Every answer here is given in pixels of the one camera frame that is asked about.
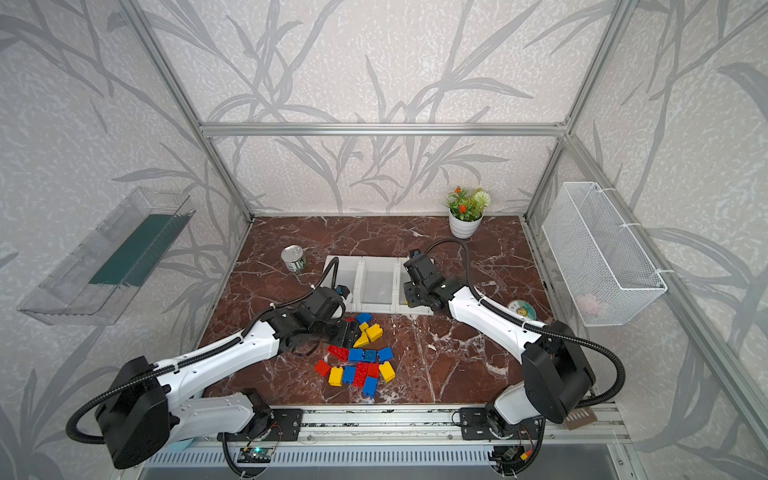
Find brown slotted spatula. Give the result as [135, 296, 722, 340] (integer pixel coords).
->
[563, 407, 598, 431]

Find circuit board right wires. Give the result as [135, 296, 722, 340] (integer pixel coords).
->
[488, 443, 535, 466]

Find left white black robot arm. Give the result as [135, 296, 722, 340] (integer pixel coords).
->
[65, 286, 360, 469]

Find white sorting bin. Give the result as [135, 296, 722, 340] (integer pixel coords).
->
[357, 257, 400, 314]
[396, 257, 434, 316]
[321, 256, 363, 312]

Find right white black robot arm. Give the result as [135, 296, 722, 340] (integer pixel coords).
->
[404, 250, 626, 437]

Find potted plant white pot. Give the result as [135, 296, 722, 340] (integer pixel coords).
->
[446, 187, 491, 240]

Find silver tin can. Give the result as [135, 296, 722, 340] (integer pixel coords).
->
[281, 245, 306, 273]

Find red lego brick bottom left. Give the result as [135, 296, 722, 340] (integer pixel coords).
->
[314, 360, 332, 378]

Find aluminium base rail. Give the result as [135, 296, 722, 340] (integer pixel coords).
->
[122, 403, 631, 448]

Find long red lego brick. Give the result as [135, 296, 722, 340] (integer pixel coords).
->
[328, 345, 350, 362]

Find clear plastic wall shelf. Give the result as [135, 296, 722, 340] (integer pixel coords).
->
[19, 187, 195, 326]

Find green circuit board left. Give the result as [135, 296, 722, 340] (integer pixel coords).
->
[236, 446, 275, 465]

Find white left sorting bin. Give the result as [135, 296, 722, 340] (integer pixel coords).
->
[321, 256, 363, 312]

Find white middle sorting bin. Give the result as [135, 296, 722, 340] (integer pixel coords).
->
[357, 257, 400, 314]

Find yellow lego brick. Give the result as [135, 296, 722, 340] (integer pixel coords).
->
[353, 333, 370, 349]
[365, 324, 383, 343]
[328, 367, 344, 387]
[379, 361, 396, 383]

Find small red lego bottom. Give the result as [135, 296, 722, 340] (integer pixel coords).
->
[367, 363, 380, 379]

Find long red lego bottom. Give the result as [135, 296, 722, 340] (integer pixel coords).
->
[353, 362, 369, 388]

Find white wire mesh basket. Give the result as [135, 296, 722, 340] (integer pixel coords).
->
[543, 182, 667, 327]

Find white right sorting bin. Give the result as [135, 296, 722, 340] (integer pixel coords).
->
[396, 257, 434, 316]

